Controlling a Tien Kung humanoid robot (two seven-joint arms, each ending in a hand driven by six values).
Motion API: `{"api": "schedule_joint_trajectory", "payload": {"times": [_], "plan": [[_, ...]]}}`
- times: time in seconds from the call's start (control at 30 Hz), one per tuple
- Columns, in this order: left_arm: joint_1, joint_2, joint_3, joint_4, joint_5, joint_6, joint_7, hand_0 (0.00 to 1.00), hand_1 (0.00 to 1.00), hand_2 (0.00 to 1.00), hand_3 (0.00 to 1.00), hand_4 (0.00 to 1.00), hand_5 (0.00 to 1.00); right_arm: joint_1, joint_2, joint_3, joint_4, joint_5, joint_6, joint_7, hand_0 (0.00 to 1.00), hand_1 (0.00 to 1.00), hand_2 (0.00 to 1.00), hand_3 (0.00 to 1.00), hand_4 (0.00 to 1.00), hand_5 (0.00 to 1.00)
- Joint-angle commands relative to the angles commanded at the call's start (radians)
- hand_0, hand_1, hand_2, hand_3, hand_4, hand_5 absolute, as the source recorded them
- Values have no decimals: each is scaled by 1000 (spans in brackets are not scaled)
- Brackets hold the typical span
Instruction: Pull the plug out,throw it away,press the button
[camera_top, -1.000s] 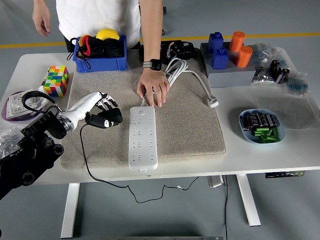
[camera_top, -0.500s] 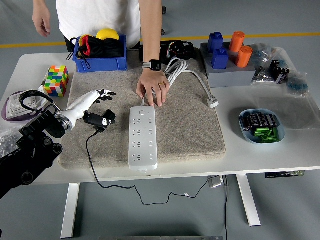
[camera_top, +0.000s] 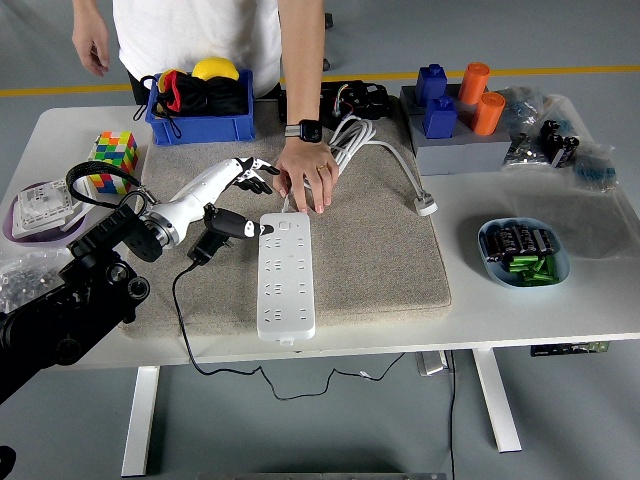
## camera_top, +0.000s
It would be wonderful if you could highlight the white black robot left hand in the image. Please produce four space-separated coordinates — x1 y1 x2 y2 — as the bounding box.
154 156 281 242

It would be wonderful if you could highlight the person's left hand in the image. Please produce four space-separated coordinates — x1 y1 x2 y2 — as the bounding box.
273 138 341 215

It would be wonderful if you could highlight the person's right hand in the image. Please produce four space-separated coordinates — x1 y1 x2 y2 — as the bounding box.
71 19 111 78

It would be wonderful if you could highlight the black plug adapter with cord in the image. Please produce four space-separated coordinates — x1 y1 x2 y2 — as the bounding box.
171 227 407 402

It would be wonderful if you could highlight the white power strip with cord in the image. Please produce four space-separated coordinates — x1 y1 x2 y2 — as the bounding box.
256 115 440 346

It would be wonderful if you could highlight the black wrist watch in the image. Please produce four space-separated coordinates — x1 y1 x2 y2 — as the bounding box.
283 118 324 145

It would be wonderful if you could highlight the blue plastic bin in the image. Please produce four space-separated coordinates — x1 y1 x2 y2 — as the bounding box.
144 68 257 147

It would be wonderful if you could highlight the colourful puzzle cube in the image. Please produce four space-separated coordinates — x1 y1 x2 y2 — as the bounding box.
87 130 139 195

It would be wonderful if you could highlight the black pouch red yellow trim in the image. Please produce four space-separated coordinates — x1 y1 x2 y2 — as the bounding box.
133 69 251 139

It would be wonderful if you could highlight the person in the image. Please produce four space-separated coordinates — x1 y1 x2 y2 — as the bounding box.
112 0 282 104

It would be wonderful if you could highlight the grey-brown mat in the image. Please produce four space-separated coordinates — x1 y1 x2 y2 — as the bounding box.
115 97 454 340

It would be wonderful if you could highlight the yellow ball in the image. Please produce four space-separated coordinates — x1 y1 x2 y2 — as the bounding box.
191 57 240 81

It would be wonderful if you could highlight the blue block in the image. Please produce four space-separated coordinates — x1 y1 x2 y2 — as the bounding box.
422 94 459 140
414 63 448 101

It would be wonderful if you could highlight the grey block base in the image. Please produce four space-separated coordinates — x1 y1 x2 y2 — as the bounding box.
399 83 514 176

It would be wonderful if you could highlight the purple dish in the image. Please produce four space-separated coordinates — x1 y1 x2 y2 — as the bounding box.
2 182 94 247

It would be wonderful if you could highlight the clear bag of silver screws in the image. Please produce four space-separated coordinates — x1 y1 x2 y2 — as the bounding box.
0 249 71 314

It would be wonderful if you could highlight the orange cylinder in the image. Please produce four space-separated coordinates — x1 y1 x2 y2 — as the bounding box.
471 91 507 137
458 62 490 105

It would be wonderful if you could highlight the clear bag of dark screws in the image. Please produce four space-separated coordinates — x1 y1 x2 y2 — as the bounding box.
501 132 549 172

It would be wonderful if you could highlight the clear bag of blue parts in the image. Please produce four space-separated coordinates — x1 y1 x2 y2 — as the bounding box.
499 85 546 134
569 142 619 195

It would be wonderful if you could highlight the white table leg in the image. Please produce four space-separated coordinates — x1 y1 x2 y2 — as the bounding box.
472 348 523 455
121 366 161 478

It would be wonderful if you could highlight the clear bag of black capacitors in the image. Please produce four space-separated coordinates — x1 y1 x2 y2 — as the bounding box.
539 118 581 169

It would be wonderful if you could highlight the large clear plastic bag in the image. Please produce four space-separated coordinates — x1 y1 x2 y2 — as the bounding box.
509 92 640 254

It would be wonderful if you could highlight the light blue dish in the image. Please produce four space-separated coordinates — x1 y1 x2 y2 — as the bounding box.
477 216 572 290

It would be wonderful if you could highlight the black table control panel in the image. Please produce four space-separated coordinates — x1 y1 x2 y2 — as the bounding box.
530 341 612 358

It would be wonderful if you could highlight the black electronic device with wires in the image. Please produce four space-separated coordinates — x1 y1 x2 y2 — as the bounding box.
277 79 401 131

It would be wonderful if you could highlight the white wall socket panel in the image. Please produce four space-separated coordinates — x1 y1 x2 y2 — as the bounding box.
12 179 94 239

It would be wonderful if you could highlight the metal bracket under table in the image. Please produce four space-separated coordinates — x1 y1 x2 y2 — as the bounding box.
416 351 450 377

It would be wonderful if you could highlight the black hanging cable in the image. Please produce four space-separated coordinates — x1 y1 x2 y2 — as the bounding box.
448 349 459 480

